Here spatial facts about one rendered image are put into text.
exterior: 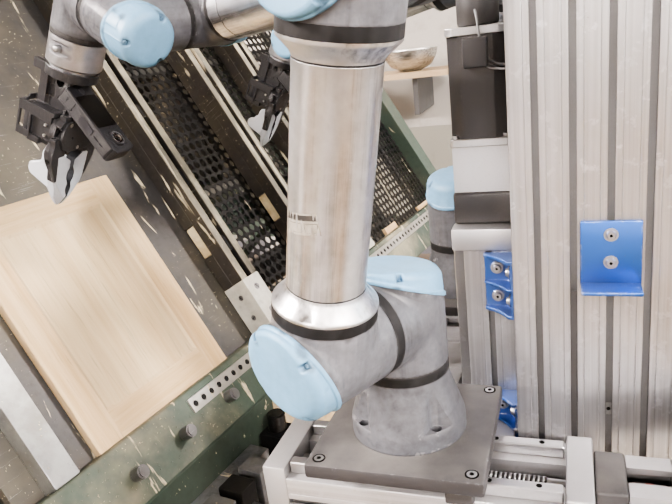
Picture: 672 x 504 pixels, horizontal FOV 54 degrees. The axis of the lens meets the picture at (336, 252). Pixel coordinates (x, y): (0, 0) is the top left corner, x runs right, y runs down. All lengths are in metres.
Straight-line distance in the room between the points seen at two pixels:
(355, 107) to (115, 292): 0.92
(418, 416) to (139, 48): 0.56
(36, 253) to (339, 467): 0.77
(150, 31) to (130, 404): 0.74
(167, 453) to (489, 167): 0.78
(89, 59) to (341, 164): 0.48
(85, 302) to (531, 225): 0.86
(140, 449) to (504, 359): 0.66
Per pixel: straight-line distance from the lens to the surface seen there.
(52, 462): 1.22
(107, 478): 1.25
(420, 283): 0.78
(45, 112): 1.02
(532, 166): 0.91
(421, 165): 2.65
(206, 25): 0.93
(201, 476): 1.37
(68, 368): 1.31
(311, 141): 0.60
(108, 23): 0.88
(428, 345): 0.81
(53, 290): 1.36
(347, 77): 0.58
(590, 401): 1.01
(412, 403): 0.83
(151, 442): 1.31
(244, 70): 2.07
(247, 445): 1.47
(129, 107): 1.64
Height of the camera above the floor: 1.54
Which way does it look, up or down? 18 degrees down
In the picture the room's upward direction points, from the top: 7 degrees counter-clockwise
